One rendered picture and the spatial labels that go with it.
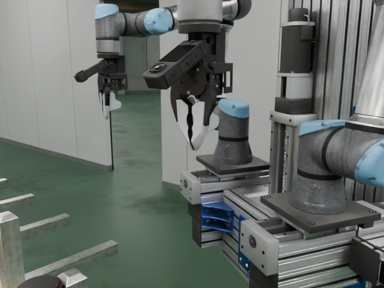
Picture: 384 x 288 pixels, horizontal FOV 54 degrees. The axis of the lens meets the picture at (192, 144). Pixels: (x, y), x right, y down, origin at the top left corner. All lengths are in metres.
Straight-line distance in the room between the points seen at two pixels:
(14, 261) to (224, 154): 0.84
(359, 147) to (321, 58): 0.43
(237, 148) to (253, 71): 2.06
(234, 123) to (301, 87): 0.30
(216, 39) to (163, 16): 0.53
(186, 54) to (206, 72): 0.05
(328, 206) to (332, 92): 0.36
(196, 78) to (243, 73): 2.85
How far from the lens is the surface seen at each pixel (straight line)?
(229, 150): 1.40
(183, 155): 4.00
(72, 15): 5.30
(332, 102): 1.20
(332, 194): 1.01
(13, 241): 0.82
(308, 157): 0.99
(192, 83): 0.63
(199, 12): 0.62
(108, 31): 1.26
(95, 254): 0.98
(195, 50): 0.61
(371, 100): 0.90
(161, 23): 1.18
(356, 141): 0.89
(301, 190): 1.01
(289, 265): 1.01
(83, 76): 1.24
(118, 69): 1.28
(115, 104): 1.28
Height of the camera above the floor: 1.42
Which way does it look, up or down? 13 degrees down
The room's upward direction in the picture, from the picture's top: straight up
